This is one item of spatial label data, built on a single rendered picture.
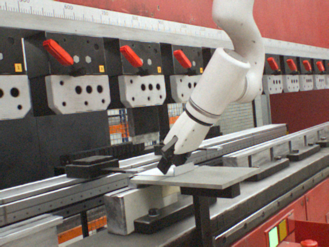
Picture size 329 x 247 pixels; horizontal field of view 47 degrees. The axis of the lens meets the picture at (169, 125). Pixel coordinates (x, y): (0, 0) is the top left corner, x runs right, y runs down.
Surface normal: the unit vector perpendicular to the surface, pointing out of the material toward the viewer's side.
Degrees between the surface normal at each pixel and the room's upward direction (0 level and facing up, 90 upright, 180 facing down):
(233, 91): 130
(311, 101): 90
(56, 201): 90
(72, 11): 90
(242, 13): 106
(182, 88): 90
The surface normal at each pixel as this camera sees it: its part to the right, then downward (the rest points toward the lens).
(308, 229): -0.61, 0.11
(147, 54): 0.77, -0.04
